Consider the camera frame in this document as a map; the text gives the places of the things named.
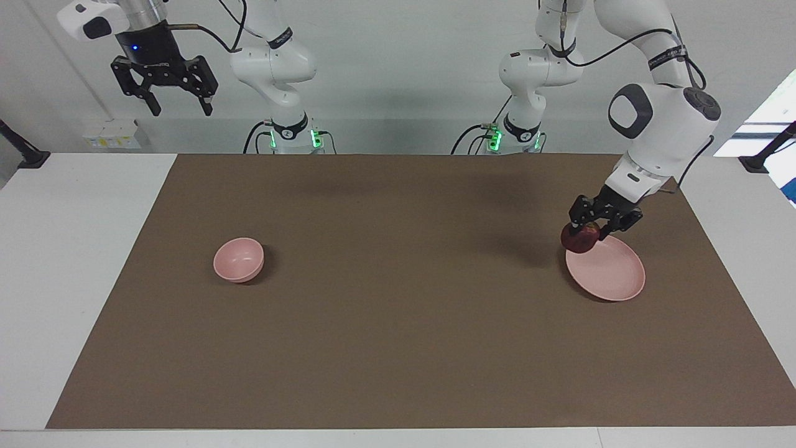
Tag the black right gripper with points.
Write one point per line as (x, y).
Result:
(152, 53)

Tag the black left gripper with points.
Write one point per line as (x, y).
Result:
(615, 208)

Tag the dark red apple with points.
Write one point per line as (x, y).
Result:
(581, 239)

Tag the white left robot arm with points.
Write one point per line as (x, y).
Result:
(659, 124)

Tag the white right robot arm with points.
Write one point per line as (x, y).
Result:
(273, 62)

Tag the pink plate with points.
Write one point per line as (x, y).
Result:
(612, 270)

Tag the pink bowl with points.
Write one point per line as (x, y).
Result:
(238, 260)

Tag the black clamp stand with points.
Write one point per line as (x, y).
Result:
(28, 158)
(755, 163)

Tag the brown table mat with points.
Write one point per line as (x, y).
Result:
(398, 298)

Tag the white wall socket box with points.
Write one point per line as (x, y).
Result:
(112, 134)

